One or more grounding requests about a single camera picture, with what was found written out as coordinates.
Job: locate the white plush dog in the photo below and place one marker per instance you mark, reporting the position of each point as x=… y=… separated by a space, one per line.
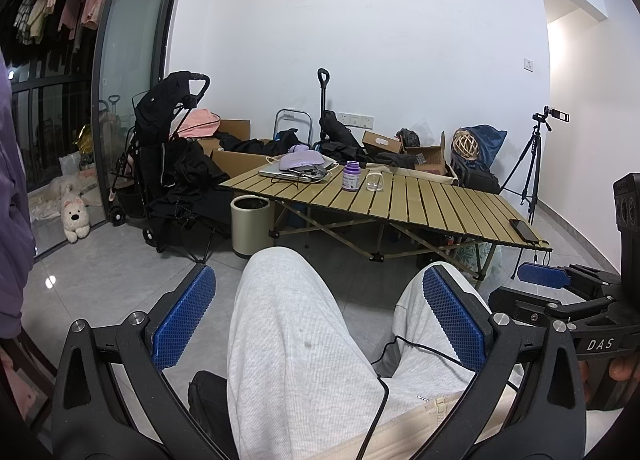
x=74 y=217

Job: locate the person's leg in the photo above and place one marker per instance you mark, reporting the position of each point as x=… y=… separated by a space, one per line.
x=417 y=310
x=295 y=340

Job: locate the purple pill bottle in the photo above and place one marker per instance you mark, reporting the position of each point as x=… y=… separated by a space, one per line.
x=351 y=177

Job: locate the wooden slat folding table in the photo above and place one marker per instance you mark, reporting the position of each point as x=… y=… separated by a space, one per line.
x=400 y=202

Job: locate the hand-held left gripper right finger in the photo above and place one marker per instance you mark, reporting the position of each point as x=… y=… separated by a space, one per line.
x=452 y=321

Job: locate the beige trash can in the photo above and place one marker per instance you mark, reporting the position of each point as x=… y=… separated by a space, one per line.
x=250 y=227

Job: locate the person's left leg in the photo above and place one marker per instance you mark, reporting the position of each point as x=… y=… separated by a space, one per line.
x=295 y=340

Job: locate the person's right hand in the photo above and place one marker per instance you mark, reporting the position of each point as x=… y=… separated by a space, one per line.
x=622 y=370

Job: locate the pink canopy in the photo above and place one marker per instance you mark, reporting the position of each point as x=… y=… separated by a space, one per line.
x=200 y=122

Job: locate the black tripod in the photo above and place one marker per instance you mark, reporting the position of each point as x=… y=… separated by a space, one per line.
x=532 y=164

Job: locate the black stroller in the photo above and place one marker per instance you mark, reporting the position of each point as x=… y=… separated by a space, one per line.
x=150 y=114

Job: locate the pile of black clothes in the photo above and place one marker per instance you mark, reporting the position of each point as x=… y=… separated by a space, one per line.
x=255 y=144

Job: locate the glass sliding door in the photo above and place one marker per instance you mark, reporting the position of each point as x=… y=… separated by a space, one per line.
x=135 y=39

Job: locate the cream jacket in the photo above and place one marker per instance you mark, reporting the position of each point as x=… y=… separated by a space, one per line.
x=430 y=420

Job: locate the purple cloth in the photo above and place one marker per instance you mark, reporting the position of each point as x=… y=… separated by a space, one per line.
x=12 y=215

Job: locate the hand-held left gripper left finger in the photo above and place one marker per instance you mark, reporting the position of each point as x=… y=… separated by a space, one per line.
x=184 y=316

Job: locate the person's right leg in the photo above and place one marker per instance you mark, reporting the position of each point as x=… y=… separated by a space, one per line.
x=417 y=310

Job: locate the silver laptop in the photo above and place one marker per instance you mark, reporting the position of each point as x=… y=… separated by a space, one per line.
x=280 y=173

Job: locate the lavender pouch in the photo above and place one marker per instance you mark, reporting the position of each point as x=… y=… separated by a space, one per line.
x=300 y=159

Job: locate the white wall outlet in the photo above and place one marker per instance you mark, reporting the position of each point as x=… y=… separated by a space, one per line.
x=356 y=119

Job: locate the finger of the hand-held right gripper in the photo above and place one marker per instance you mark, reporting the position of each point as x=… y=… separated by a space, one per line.
x=542 y=275
x=525 y=311

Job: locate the open cardboard box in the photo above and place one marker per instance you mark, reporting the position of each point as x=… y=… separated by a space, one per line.
x=430 y=159

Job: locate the black bag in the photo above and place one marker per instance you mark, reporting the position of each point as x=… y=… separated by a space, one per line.
x=477 y=177

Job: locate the black phone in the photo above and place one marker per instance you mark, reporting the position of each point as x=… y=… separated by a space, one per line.
x=523 y=230

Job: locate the wicker ball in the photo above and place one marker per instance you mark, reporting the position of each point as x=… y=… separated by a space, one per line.
x=466 y=143

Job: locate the row of hanging clothes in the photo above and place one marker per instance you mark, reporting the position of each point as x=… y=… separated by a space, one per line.
x=55 y=9

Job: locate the clear glass cup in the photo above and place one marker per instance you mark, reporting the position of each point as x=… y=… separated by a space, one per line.
x=374 y=182

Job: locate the black pouch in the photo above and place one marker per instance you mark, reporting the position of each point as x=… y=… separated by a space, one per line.
x=210 y=410

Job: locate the beige canvas bag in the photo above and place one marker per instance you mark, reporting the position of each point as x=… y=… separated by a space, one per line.
x=415 y=173

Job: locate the large cardboard box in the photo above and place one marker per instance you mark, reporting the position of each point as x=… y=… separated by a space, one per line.
x=240 y=159

